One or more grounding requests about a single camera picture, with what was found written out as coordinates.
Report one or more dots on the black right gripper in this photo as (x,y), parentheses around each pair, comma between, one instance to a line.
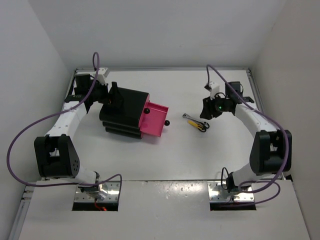
(208,106)

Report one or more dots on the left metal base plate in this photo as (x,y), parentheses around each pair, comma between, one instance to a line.
(107,192)

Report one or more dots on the black drawer cabinet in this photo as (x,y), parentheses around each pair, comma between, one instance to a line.
(125,121)

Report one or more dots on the silver ratchet wrench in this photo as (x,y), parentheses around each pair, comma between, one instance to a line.
(186,116)

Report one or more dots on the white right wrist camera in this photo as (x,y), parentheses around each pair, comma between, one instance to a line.
(213,88)

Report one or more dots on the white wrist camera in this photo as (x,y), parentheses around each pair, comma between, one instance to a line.
(213,88)
(102,74)

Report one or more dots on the black handled scissors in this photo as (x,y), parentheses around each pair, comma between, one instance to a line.
(205,126)

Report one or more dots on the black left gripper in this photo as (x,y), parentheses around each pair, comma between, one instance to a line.
(116,97)

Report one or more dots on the aluminium frame rail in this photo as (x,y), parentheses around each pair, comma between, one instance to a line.
(269,147)

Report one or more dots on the pink drawer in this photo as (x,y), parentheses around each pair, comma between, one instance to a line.
(154,122)
(146,109)
(142,133)

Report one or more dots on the pink top drawer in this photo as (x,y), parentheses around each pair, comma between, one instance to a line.
(146,109)

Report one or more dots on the pink bottom drawer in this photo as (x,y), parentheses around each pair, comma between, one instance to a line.
(142,133)

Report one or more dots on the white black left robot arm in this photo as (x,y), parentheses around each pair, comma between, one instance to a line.
(55,153)

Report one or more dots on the metal base plate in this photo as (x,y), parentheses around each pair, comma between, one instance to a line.
(107,192)
(219,195)

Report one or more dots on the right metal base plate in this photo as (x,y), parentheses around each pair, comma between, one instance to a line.
(219,195)

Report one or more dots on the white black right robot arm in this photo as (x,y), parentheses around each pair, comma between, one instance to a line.
(244,177)

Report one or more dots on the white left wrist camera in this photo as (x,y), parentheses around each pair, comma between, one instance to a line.
(102,74)

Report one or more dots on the yellow utility knife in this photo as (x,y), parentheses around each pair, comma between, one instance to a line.
(195,124)

